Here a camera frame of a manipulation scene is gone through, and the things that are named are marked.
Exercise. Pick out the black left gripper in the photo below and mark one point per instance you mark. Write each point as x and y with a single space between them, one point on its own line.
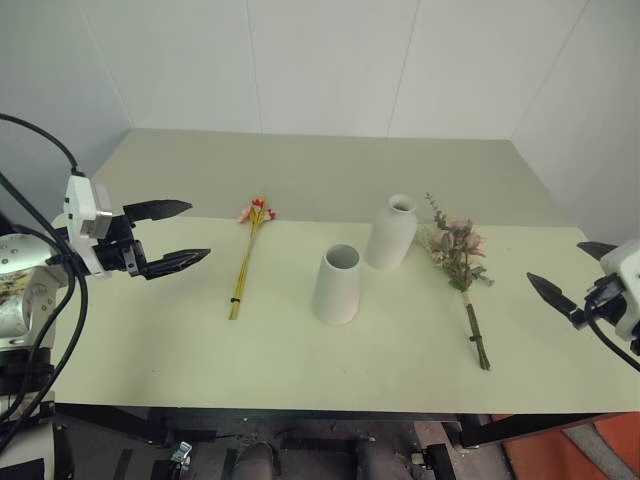
120 252

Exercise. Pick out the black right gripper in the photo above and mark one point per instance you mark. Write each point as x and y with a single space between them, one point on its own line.
607 295

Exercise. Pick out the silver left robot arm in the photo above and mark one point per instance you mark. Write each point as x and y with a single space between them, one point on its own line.
15 305

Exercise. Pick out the white tapered ceramic vase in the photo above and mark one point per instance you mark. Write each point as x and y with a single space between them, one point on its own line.
337 292

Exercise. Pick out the white bottle shaped vase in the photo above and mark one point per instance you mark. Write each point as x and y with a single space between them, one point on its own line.
392 235

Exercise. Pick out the yellow stem red flower bunch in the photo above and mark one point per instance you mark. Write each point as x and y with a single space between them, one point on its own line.
245 265

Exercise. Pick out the pink flower green stem bouquet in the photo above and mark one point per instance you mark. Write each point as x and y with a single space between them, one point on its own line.
457 255

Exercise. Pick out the orange floor mat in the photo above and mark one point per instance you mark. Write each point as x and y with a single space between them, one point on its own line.
575 450

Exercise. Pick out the silver metal clamp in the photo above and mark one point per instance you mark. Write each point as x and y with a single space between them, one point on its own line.
181 452

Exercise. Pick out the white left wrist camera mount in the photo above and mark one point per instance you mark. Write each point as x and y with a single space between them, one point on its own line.
80 205

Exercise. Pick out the black table frame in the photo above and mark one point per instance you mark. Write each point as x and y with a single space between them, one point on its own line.
300 417

